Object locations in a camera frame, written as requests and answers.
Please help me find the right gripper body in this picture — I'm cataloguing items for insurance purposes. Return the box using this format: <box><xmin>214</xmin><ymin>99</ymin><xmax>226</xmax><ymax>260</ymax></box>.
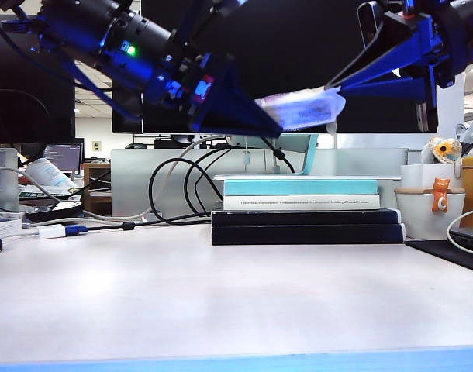
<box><xmin>391</xmin><ymin>0</ymin><xmax>466</xmax><ymax>112</ymax></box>

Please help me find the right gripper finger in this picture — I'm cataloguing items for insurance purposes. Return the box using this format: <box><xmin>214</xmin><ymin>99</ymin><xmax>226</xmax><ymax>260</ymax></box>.
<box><xmin>339</xmin><ymin>75</ymin><xmax>433</xmax><ymax>113</ymax></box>
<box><xmin>324</xmin><ymin>13</ymin><xmax>432</xmax><ymax>89</ymax></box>

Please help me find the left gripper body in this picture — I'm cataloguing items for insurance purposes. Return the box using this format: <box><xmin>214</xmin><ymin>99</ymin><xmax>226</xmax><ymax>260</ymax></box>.
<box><xmin>143</xmin><ymin>34</ymin><xmax>230</xmax><ymax>117</ymax></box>

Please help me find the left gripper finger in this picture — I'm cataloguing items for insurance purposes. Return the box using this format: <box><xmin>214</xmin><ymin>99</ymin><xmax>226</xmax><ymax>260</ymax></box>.
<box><xmin>189</xmin><ymin>64</ymin><xmax>282</xmax><ymax>137</ymax></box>

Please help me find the white purple tissue packet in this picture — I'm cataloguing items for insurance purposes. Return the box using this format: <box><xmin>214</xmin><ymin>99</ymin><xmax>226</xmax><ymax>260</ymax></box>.
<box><xmin>254</xmin><ymin>88</ymin><xmax>346</xmax><ymax>131</ymax></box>

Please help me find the white board panel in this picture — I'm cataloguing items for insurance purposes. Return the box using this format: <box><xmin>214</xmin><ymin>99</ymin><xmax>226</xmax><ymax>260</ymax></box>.
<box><xmin>436</xmin><ymin>71</ymin><xmax>466</xmax><ymax>136</ymax></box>

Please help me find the sunflower plush charm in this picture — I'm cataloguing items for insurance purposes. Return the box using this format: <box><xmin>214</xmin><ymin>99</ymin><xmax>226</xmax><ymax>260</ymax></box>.
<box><xmin>420</xmin><ymin>136</ymin><xmax>463</xmax><ymax>179</ymax></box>

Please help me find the black monitor with white sticker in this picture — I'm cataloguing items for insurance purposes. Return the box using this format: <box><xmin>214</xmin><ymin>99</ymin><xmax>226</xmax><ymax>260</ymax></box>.
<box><xmin>111</xmin><ymin>83</ymin><xmax>143</xmax><ymax>136</ymax></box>

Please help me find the teal silver monitor stand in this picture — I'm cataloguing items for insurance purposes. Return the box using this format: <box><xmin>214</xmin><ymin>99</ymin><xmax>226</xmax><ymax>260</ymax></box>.
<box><xmin>212</xmin><ymin>134</ymin><xmax>402</xmax><ymax>182</ymax></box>

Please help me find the white square holder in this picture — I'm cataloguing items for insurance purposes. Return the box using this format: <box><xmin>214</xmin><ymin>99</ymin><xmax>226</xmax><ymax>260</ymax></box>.
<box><xmin>399</xmin><ymin>164</ymin><xmax>461</xmax><ymax>191</ymax></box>

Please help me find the black AOC monitor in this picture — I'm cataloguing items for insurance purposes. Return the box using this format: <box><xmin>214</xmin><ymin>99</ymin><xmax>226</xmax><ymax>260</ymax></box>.
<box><xmin>140</xmin><ymin>0</ymin><xmax>439</xmax><ymax>136</ymax></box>

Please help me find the teal book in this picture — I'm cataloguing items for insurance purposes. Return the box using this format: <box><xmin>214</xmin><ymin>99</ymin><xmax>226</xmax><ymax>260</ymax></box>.
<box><xmin>223</xmin><ymin>180</ymin><xmax>379</xmax><ymax>197</ymax></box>

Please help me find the grey partition panel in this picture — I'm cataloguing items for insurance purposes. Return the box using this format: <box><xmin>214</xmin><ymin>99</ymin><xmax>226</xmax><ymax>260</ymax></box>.
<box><xmin>109</xmin><ymin>148</ymin><xmax>409</xmax><ymax>219</ymax></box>

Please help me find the white book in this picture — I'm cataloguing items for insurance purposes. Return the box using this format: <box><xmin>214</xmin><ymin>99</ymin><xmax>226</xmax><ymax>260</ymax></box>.
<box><xmin>223</xmin><ymin>195</ymin><xmax>381</xmax><ymax>212</ymax></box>

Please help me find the orange cat figurine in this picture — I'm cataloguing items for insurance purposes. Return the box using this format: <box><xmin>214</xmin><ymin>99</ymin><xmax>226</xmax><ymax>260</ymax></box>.
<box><xmin>430</xmin><ymin>177</ymin><xmax>451</xmax><ymax>214</ymax></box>

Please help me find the black flat box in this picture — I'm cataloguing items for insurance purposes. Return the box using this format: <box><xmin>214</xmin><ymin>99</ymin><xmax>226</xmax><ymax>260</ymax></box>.
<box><xmin>210</xmin><ymin>223</ymin><xmax>406</xmax><ymax>246</ymax></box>
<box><xmin>210</xmin><ymin>207</ymin><xmax>401</xmax><ymax>226</ymax></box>

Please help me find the white cup wooden lid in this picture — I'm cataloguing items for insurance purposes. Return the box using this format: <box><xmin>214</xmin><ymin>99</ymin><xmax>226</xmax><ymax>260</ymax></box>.
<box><xmin>393</xmin><ymin>188</ymin><xmax>465</xmax><ymax>240</ymax></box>

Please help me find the small purple-screen monitor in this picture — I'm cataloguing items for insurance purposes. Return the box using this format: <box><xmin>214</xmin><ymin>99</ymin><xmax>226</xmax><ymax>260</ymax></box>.
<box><xmin>44</xmin><ymin>138</ymin><xmax>85</xmax><ymax>176</ymax></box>

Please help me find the wooden cabinet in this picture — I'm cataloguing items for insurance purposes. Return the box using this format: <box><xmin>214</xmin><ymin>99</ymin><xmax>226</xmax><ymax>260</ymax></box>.
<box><xmin>83</xmin><ymin>162</ymin><xmax>112</xmax><ymax>218</ymax></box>

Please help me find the black computer monitor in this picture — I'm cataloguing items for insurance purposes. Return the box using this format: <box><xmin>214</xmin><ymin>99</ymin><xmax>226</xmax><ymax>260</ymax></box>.
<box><xmin>0</xmin><ymin>14</ymin><xmax>76</xmax><ymax>145</ymax></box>

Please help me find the white printed bottle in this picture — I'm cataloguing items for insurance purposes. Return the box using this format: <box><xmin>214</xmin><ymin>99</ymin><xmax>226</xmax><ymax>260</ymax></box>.
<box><xmin>25</xmin><ymin>157</ymin><xmax>79</xmax><ymax>191</ymax></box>

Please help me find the grey laptop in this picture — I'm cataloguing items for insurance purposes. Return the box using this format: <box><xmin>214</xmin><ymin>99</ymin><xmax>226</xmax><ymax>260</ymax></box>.
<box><xmin>447</xmin><ymin>226</ymin><xmax>473</xmax><ymax>253</ymax></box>

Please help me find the black mouse pad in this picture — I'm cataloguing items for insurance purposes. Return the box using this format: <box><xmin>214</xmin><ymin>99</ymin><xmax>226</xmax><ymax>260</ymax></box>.
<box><xmin>405</xmin><ymin>239</ymin><xmax>473</xmax><ymax>277</ymax></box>

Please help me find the magazine stack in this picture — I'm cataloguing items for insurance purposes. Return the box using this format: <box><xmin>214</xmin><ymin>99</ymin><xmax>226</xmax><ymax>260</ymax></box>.
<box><xmin>18</xmin><ymin>184</ymin><xmax>82</xmax><ymax>202</ymax></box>

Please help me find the black flat device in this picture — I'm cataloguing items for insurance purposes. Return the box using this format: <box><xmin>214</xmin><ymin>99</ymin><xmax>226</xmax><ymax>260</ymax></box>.
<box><xmin>25</xmin><ymin>201</ymin><xmax>85</xmax><ymax>224</ymax></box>

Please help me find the white adapter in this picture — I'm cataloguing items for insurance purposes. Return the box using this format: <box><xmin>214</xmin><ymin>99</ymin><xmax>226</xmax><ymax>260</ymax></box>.
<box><xmin>36</xmin><ymin>224</ymin><xmax>67</xmax><ymax>240</ymax></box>

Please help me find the small white box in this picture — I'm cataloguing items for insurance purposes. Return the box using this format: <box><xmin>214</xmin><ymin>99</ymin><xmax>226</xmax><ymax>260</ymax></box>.
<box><xmin>0</xmin><ymin>219</ymin><xmax>23</xmax><ymax>239</ymax></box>

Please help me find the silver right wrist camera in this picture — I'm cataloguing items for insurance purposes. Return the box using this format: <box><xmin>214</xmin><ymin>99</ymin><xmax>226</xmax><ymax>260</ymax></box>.
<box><xmin>356</xmin><ymin>0</ymin><xmax>385</xmax><ymax>40</ymax></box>

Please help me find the black monitor power cable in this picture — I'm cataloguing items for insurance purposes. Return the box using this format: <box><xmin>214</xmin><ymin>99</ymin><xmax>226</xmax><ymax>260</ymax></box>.
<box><xmin>258</xmin><ymin>135</ymin><xmax>296</xmax><ymax>174</ymax></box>

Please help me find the black looped cable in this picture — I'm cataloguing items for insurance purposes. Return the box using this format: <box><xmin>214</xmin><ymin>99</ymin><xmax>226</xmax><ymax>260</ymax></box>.
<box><xmin>183</xmin><ymin>145</ymin><xmax>230</xmax><ymax>218</ymax></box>
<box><xmin>147</xmin><ymin>143</ymin><xmax>232</xmax><ymax>226</ymax></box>

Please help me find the white cable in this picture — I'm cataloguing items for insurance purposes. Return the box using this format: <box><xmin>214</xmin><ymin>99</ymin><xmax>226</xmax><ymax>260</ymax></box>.
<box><xmin>445</xmin><ymin>208</ymin><xmax>473</xmax><ymax>260</ymax></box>

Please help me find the black cable with ferrite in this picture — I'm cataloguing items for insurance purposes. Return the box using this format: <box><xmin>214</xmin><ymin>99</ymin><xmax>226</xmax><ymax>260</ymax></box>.
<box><xmin>87</xmin><ymin>216</ymin><xmax>213</xmax><ymax>233</ymax></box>

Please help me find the curved grey cable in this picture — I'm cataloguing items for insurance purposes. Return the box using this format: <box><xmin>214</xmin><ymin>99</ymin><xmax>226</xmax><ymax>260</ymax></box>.
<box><xmin>0</xmin><ymin>167</ymin><xmax>63</xmax><ymax>203</ymax></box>

